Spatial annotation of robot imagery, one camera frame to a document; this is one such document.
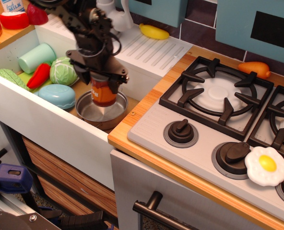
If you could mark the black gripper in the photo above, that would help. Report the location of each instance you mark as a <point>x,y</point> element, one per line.
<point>94,55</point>

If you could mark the orange toy food can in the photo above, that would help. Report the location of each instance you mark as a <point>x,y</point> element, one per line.
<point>101,93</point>

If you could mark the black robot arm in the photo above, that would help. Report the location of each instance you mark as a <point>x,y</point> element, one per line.
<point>80,17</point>

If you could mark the stainless steel pot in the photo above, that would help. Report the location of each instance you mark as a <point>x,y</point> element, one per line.
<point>104,118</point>

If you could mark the green toy cabbage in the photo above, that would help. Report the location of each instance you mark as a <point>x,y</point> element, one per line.
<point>62,72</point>

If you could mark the light blue toy bowl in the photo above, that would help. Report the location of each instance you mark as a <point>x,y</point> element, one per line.
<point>59,95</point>

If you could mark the red toy pepper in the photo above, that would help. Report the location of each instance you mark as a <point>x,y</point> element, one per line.
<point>40,75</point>

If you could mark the mint green toy cup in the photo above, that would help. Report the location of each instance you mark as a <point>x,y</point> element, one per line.
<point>36,56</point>

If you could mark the grey toy faucet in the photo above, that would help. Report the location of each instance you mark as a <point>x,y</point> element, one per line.
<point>121,20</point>

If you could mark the yellow toy banana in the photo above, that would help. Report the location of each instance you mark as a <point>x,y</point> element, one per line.
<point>153,32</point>

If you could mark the light green toy plate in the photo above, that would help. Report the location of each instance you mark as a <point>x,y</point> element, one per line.
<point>26,77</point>

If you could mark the dark red toy strawberry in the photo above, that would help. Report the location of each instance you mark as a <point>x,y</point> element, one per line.
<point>36,15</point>

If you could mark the green toy leafy vegetable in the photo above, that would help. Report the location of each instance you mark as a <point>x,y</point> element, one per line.
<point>12,77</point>

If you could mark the red toy cheese wheel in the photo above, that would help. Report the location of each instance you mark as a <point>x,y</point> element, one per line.
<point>14,20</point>

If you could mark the black left stove knob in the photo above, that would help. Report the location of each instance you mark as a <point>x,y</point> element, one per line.
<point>181,134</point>

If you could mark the toy milk carton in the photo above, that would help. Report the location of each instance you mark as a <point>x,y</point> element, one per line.
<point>12,5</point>

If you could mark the black left burner grate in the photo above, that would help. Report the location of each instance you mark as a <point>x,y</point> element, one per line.
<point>222,98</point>

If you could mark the black burner grate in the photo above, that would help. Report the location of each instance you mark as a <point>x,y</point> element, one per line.
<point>222,98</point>
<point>269,130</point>

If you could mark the blue clamp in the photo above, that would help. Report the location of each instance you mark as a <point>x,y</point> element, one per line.
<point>15,179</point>

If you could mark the black middle stove knob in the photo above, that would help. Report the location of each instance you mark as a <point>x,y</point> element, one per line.
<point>229,159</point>

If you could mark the orange toy carrot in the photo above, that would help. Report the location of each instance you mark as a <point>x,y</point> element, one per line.
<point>261,69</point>

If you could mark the toy fried egg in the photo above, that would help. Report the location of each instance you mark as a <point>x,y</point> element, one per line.
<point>265,166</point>

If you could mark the black right burner grate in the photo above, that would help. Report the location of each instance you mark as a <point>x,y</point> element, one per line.
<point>269,130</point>

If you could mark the black oven door handle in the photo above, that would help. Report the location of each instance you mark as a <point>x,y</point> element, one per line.
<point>149,210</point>

